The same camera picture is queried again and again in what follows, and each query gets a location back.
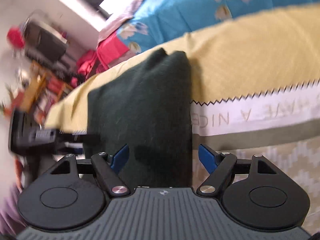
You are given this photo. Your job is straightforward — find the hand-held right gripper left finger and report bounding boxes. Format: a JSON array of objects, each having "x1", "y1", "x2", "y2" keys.
[{"x1": 50, "y1": 144, "x2": 131, "y2": 197}]

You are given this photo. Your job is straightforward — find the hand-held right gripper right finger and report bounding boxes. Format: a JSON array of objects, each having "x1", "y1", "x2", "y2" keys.
[{"x1": 197, "y1": 144, "x2": 278, "y2": 197}]

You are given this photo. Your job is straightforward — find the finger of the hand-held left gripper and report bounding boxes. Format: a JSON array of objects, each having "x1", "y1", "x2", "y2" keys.
[{"x1": 56, "y1": 129, "x2": 100, "y2": 153}]

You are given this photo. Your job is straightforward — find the dark green sweater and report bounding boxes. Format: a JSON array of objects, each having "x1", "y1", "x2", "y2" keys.
[{"x1": 84, "y1": 48, "x2": 193, "y2": 188}]

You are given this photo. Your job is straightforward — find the red clothes pile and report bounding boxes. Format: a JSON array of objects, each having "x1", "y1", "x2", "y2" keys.
[{"x1": 76, "y1": 49, "x2": 101, "y2": 76}]

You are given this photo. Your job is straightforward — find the dark hanging clothes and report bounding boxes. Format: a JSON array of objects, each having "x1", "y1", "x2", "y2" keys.
[{"x1": 24, "y1": 17, "x2": 70, "y2": 63}]

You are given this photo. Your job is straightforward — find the wooden shelf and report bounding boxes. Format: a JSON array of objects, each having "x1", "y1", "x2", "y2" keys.
[{"x1": 4, "y1": 62, "x2": 73, "y2": 126}]

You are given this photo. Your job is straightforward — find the person's purple clothing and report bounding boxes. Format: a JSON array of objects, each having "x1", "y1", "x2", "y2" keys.
[{"x1": 0, "y1": 182, "x2": 28, "y2": 236}]

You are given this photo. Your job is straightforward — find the red hanging garment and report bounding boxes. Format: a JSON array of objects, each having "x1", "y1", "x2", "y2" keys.
[{"x1": 6, "y1": 26, "x2": 26, "y2": 48}]

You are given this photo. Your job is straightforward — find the yellow pink patterned bed sheet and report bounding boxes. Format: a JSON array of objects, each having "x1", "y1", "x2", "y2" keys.
[{"x1": 45, "y1": 2, "x2": 320, "y2": 230}]

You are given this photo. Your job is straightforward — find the pink floral quilt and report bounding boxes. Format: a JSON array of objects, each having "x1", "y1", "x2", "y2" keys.
[{"x1": 97, "y1": 0, "x2": 151, "y2": 43}]

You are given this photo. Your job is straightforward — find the blue floral blanket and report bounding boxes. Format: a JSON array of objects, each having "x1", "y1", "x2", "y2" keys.
[{"x1": 117, "y1": 0, "x2": 320, "y2": 53}]

